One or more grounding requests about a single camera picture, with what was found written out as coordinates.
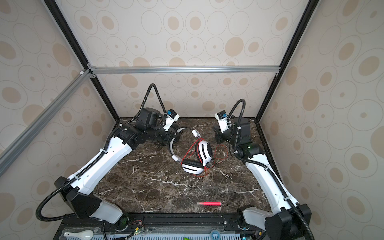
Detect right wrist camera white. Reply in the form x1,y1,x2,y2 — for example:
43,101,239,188
215,110,230,133

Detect pink marker pen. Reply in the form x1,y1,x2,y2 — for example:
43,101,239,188
197,202,222,206

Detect black frame post left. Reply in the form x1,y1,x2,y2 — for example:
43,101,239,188
43,0,120,122

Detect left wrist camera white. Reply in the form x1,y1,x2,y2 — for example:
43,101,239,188
163,109,180,132

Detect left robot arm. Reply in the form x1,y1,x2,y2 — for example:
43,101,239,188
36,84,179,224

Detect aluminium rail left wall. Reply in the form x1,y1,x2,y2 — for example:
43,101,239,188
1,70,91,175

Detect white red headphones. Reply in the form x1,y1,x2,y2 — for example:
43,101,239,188
169,127,214,176

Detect horizontal aluminium rail back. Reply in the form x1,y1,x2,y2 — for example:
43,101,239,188
91,66,280,74

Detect blue round cap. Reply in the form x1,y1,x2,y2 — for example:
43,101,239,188
210,230,221,240

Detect black frame post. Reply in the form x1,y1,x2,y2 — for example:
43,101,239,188
43,0,120,122
256,0,320,123

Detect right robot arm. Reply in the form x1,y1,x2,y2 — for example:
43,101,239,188
213,99,315,240

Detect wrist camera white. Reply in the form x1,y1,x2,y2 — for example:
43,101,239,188
215,110,230,133
163,109,180,132

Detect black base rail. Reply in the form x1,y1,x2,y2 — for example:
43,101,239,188
54,213,269,240

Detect white spoon-shaped tool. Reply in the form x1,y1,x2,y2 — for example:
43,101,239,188
64,230,94,240

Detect black frame post right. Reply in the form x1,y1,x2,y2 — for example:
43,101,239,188
256,0,320,123

